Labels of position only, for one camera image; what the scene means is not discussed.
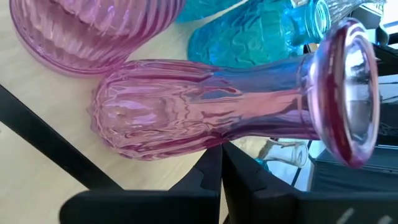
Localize pink spiral-ribbed glass vase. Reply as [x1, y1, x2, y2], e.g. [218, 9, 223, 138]
[8, 0, 187, 77]

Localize wooden shelf black metal legs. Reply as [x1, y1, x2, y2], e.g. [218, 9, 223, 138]
[0, 0, 271, 190]

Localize blue embossed glass vase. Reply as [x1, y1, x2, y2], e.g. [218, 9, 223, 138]
[254, 157, 271, 174]

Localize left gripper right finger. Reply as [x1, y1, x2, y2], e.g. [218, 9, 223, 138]
[222, 141, 398, 224]

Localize clear glass vase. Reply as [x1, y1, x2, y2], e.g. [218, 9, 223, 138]
[256, 139, 310, 169]
[295, 0, 386, 24]

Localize blue narrow-neck glass vase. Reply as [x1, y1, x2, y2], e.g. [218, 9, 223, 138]
[186, 0, 332, 69]

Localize teal glass vase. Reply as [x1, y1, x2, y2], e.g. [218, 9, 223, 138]
[175, 0, 246, 24]

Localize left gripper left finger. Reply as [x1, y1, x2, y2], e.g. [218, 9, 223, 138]
[58, 144, 223, 224]

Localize pink lobed flared-rim vase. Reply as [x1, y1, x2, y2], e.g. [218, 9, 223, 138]
[88, 17, 381, 169]

